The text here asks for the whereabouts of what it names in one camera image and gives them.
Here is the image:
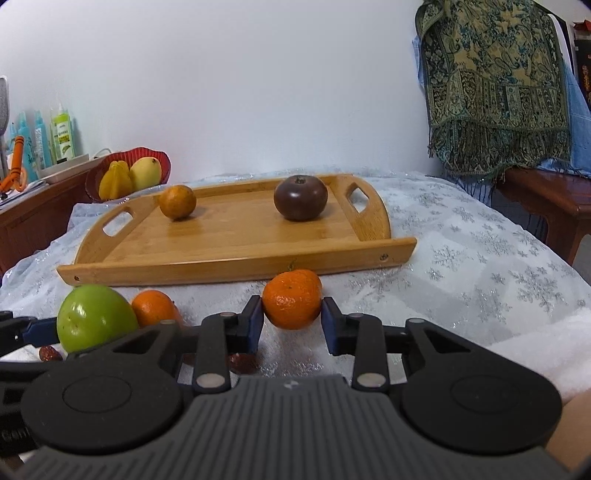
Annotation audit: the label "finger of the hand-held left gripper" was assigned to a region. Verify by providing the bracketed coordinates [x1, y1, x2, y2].
[0, 311, 62, 358]

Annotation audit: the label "blue bottle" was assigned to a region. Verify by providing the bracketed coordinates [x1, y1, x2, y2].
[15, 112, 38, 182]

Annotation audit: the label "person's right forearm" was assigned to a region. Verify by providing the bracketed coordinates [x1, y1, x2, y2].
[545, 391, 591, 472]

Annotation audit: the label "dull orange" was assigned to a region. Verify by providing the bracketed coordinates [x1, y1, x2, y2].
[158, 185, 197, 220]

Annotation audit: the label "white flat box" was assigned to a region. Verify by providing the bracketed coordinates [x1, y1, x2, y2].
[37, 154, 92, 184]

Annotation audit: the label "teal bottle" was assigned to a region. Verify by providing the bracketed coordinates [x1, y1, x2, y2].
[33, 111, 48, 169]

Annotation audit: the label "mandarin orange with stem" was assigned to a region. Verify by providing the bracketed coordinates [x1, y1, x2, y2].
[262, 269, 323, 330]

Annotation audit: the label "wooden side table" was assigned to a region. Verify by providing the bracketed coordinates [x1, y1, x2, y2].
[489, 166, 591, 267]

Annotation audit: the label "dark purple tomato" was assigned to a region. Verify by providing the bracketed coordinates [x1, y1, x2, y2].
[273, 175, 329, 222]

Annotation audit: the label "yellow starfruit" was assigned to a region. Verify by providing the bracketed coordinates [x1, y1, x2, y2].
[98, 160, 134, 200]

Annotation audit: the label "green white bottle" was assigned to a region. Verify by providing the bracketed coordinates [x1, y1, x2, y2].
[51, 104, 75, 163]

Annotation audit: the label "papers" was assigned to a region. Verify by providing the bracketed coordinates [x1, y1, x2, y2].
[0, 179, 48, 205]

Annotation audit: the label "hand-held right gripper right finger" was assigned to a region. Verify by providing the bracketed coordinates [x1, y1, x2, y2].
[321, 296, 513, 393]

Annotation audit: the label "green patterned fringed cloth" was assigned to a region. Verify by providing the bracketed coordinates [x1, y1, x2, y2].
[414, 0, 573, 179]

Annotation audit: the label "red fruit bowl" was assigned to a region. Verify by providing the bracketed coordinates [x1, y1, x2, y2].
[84, 147, 172, 204]

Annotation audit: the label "yellow mango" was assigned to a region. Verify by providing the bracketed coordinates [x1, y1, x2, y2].
[128, 156, 162, 191]

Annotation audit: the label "silver snowflake tablecloth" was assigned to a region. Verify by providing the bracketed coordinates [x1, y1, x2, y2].
[0, 166, 591, 384]

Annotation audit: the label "orange handled tool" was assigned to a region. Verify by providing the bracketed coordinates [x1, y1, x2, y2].
[0, 136, 29, 195]

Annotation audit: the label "white fluffy blanket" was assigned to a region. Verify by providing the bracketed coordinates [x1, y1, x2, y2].
[441, 313, 591, 409]

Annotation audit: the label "wooden cabinet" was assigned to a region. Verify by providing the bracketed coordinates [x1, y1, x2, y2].
[0, 157, 108, 274]

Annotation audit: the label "wooden tray with handles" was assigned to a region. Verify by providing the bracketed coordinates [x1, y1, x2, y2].
[56, 173, 417, 288]

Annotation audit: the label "green apple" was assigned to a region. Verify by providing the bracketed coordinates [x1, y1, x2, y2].
[56, 285, 140, 355]

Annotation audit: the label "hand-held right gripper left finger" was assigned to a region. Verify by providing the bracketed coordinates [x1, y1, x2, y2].
[69, 294, 265, 393]

